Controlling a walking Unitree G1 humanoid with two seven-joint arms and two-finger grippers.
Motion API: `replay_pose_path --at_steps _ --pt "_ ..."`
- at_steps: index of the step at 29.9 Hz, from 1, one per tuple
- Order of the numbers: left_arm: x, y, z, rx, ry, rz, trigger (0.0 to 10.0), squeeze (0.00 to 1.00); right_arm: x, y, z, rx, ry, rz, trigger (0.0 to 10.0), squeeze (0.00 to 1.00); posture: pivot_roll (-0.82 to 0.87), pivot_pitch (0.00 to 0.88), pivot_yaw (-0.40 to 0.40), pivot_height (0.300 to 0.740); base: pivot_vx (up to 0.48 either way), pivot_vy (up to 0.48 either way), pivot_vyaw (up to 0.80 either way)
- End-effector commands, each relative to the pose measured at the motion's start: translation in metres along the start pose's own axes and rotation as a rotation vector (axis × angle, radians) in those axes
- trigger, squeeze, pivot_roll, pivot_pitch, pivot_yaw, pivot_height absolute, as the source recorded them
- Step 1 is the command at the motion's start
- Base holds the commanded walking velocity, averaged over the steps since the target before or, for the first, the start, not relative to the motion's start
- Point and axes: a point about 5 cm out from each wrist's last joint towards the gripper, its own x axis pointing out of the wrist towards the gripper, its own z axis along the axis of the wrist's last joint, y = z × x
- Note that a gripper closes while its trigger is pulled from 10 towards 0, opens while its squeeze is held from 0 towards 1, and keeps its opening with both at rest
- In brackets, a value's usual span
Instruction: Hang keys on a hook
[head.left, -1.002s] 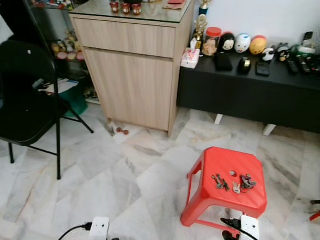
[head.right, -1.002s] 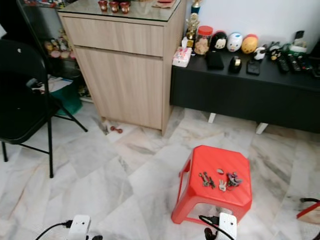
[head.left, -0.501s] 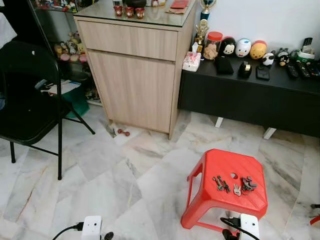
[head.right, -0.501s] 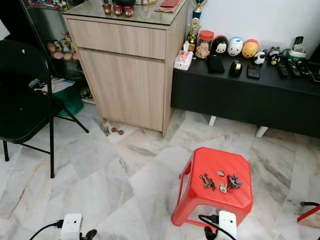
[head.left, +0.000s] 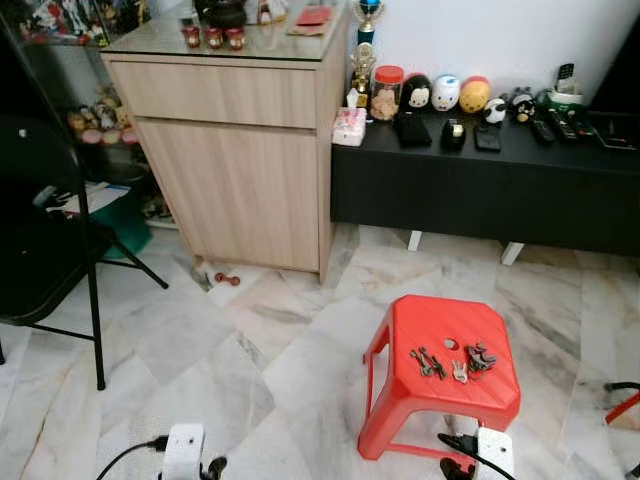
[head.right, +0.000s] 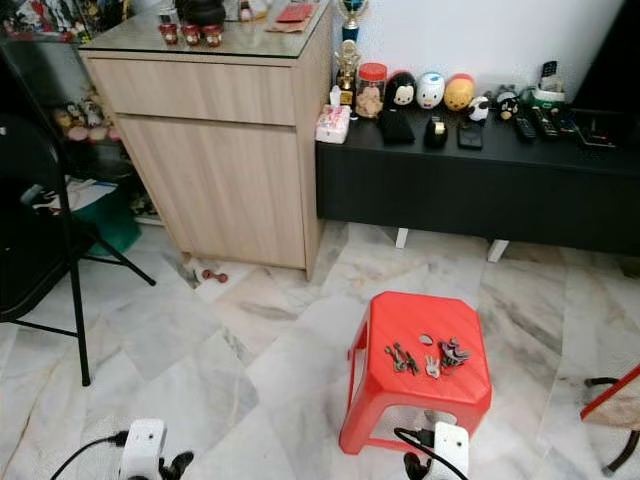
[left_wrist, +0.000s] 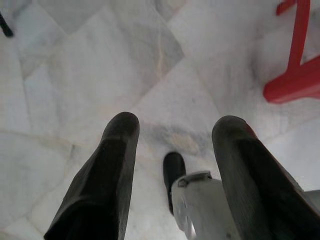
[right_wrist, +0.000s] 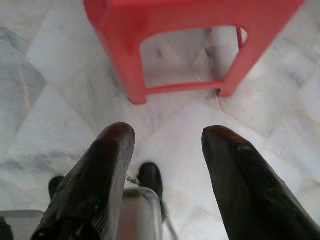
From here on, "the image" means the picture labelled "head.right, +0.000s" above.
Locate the glass display shelf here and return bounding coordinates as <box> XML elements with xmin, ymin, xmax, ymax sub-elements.
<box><xmin>0</xmin><ymin>0</ymin><xmax>151</xmax><ymax>216</ymax></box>

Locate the white round figurine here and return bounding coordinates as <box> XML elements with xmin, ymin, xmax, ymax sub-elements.
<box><xmin>415</xmin><ymin>71</ymin><xmax>446</xmax><ymax>110</ymax></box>

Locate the light wooden cabinet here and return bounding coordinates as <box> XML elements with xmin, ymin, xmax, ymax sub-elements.
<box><xmin>80</xmin><ymin>8</ymin><xmax>333</xmax><ymax>279</ymax></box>

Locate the small black flat pouch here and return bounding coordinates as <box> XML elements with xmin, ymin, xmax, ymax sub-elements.
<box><xmin>457</xmin><ymin>120</ymin><xmax>485</xmax><ymax>151</ymax></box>

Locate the black folding chair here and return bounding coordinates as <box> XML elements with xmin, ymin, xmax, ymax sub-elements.
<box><xmin>0</xmin><ymin>10</ymin><xmax>158</xmax><ymax>388</ymax></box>

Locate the black tv console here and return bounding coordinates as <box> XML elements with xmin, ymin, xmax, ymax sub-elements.
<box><xmin>315</xmin><ymin>105</ymin><xmax>640</xmax><ymax>256</ymax></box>

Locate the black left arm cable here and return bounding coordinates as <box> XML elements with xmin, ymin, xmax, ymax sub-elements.
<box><xmin>50</xmin><ymin>432</ymin><xmax>129</xmax><ymax>480</ymax></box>

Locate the black remote control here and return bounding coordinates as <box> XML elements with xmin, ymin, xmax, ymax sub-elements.
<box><xmin>532</xmin><ymin>107</ymin><xmax>561</xmax><ymax>139</ymax></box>
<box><xmin>512</xmin><ymin>114</ymin><xmax>538</xmax><ymax>141</ymax></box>

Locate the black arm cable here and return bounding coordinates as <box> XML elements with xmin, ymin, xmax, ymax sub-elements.
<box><xmin>50</xmin><ymin>432</ymin><xmax>129</xmax><ymax>480</ymax></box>
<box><xmin>393</xmin><ymin>428</ymin><xmax>456</xmax><ymax>480</ymax></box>

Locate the gold blue trophy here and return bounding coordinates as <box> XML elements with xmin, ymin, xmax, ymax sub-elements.
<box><xmin>335</xmin><ymin>0</ymin><xmax>366</xmax><ymax>104</ymax></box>

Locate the red-lidded glass jar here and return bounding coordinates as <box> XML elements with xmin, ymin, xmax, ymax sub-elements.
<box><xmin>357</xmin><ymin>62</ymin><xmax>389</xmax><ymax>119</ymax></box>

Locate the teal green bag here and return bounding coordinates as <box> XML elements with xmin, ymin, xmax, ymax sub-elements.
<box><xmin>75</xmin><ymin>185</ymin><xmax>141</xmax><ymax>256</ymax></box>

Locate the black white figurine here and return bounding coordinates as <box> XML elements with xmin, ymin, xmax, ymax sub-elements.
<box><xmin>493</xmin><ymin>86</ymin><xmax>521</xmax><ymax>121</ymax></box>

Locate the pink tissue pack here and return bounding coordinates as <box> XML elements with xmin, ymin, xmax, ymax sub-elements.
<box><xmin>316</xmin><ymin>104</ymin><xmax>351</xmax><ymax>144</ymax></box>

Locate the red packet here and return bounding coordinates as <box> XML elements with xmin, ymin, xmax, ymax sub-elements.
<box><xmin>267</xmin><ymin>2</ymin><xmax>316</xmax><ymax>33</ymax></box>

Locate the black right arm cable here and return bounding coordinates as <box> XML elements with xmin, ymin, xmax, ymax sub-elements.
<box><xmin>393</xmin><ymin>428</ymin><xmax>456</xmax><ymax>480</ymax></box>

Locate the red plastic stool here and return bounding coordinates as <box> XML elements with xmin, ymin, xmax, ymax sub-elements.
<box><xmin>339</xmin><ymin>291</ymin><xmax>493</xmax><ymax>456</ymax></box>

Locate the black wallet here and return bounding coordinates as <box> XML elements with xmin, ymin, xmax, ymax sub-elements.
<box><xmin>378</xmin><ymin>109</ymin><xmax>416</xmax><ymax>146</ymax></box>

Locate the green white phone cradle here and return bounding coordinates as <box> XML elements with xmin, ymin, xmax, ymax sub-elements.
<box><xmin>530</xmin><ymin>61</ymin><xmax>568</xmax><ymax>106</ymax></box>

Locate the black flat box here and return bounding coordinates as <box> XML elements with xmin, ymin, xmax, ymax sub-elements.
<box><xmin>575</xmin><ymin>115</ymin><xmax>621</xmax><ymax>149</ymax></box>

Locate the black television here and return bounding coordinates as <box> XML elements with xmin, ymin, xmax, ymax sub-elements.
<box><xmin>573</xmin><ymin>0</ymin><xmax>640</xmax><ymax>111</ymax></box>

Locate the black mouse figurine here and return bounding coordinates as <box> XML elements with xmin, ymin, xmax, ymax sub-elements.
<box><xmin>384</xmin><ymin>70</ymin><xmax>417</xmax><ymax>109</ymax></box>

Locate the black round pot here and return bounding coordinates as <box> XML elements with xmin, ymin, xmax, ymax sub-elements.
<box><xmin>175</xmin><ymin>0</ymin><xmax>227</xmax><ymax>26</ymax></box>

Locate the small panda figurine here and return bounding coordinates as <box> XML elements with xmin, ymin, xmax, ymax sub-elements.
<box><xmin>468</xmin><ymin>95</ymin><xmax>491</xmax><ymax>122</ymax></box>

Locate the marble folding table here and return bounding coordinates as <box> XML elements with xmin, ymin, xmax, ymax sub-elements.
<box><xmin>580</xmin><ymin>362</ymin><xmax>640</xmax><ymax>476</ymax></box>

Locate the orange yellow round figurine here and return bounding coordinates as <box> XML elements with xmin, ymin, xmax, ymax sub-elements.
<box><xmin>443</xmin><ymin>73</ymin><xmax>476</xmax><ymax>111</ymax></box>

